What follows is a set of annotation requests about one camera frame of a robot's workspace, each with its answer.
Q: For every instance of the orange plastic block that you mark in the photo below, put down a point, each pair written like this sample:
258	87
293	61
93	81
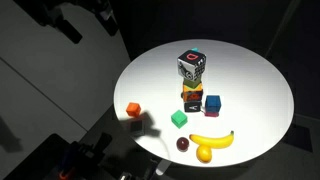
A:
133	109

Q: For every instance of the yellow toy lemon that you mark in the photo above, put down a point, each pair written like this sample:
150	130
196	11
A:
204	153

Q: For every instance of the green plastic block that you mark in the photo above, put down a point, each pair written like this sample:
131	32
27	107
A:
179	118

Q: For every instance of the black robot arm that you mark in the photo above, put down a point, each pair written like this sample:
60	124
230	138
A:
66	28

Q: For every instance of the grey plastic block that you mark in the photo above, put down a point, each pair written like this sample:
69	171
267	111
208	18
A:
137	127

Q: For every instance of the green plush cube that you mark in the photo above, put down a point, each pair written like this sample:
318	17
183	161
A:
191	83

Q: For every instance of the blue cube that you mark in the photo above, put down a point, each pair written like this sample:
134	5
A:
213	104

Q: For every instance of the plush cube with teal triangle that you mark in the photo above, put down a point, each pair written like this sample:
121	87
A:
192	106

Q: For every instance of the dark red toy plum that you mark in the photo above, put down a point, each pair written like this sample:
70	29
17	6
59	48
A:
182	143

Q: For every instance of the small pink block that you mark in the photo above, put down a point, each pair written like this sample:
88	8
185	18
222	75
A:
211	114

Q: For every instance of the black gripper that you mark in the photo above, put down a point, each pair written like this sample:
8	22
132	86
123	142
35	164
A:
106	20

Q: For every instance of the orange plush cube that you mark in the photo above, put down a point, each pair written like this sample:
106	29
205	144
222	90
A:
192	93

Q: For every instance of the black white plush cube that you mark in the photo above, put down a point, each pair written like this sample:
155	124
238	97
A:
191	65

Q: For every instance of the black cart top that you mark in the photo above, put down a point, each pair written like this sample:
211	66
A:
36	160

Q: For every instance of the yellow toy banana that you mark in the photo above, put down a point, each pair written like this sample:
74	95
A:
213	140

